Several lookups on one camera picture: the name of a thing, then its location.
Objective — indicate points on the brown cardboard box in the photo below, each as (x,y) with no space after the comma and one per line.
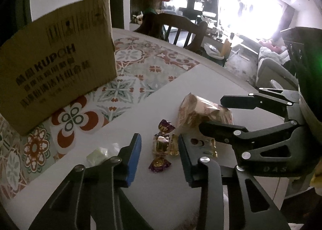
(50,69)

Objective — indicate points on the purple candy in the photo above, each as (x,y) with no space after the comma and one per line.
(159,165)
(166,125)

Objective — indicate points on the beige bread packet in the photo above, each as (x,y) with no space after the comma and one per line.
(198,112)

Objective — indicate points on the clear gold packet dark label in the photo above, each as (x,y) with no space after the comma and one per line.
(210,145)

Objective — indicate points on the grey coffee table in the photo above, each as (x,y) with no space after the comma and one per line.
(218,30)

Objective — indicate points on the dark wooden dining chair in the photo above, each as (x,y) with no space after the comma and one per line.
(176,22)

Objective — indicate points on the green bag of goods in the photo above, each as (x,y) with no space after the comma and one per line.
(150,10)

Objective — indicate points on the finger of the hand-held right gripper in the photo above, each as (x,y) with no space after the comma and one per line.
(236,101)
(218,130)

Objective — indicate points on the bright window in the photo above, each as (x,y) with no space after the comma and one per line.
(251,8)

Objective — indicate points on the green stool with white bin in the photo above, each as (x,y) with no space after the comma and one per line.
(216,52)

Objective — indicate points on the patterned floor rug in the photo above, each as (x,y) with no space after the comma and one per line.
(241,64)

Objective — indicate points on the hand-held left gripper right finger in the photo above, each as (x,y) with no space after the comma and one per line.
(185,159)

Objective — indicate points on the pale green candy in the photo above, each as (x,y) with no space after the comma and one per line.
(99,155)

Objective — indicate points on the floral patterned table runner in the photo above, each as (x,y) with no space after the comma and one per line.
(140,56)

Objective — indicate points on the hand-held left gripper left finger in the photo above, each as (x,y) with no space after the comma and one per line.
(133,162)

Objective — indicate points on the yellow quilted cloth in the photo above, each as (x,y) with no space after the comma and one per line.
(317,179)

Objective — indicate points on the grey sofa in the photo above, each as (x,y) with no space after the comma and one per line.
(274,66)

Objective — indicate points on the gold candy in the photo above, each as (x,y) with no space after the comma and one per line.
(162,144)

